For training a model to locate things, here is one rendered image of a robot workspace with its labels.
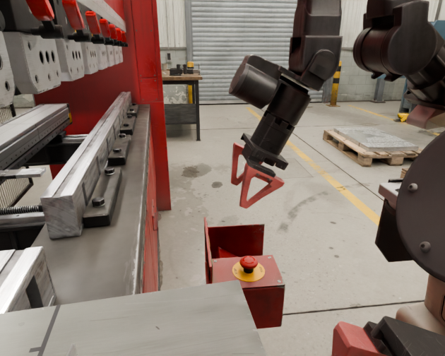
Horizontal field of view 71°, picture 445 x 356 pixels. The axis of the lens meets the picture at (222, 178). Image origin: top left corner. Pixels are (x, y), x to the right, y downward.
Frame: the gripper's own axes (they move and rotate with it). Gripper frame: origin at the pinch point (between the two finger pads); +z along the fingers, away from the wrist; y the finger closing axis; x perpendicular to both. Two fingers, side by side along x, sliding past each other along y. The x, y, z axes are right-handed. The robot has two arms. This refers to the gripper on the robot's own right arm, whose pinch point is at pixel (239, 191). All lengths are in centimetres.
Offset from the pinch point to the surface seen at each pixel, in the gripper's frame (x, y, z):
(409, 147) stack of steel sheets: 259, -269, -41
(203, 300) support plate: -7.6, 26.1, 3.4
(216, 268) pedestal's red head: 6.4, -6.2, 21.0
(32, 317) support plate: -21.9, 26.3, 10.7
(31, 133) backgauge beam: -54, -63, 31
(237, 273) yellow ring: 10.3, -3.8, 18.9
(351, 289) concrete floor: 115, -76, 53
